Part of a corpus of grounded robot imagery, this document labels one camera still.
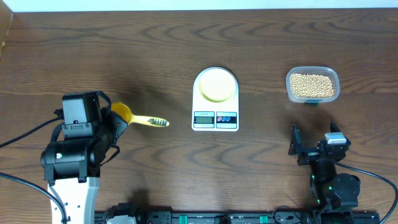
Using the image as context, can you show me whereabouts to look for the yellow plastic scoop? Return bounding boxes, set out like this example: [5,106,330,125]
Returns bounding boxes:
[111,102,170,128]

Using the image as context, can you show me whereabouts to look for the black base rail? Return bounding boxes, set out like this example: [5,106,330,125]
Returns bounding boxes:
[94,203,380,224]

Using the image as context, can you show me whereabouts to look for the white digital kitchen scale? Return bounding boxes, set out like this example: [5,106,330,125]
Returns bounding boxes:
[192,67,239,132]

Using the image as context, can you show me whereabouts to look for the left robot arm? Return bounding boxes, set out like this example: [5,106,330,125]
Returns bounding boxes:
[40,91,127,223]

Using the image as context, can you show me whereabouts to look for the clear container of soybeans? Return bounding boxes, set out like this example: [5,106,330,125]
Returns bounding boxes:
[285,66,340,103]

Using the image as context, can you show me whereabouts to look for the yellow bowl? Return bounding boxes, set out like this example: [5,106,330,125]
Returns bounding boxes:
[198,68,237,103]

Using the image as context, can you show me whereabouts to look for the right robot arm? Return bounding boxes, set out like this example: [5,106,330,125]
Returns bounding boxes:
[288,122,380,224]

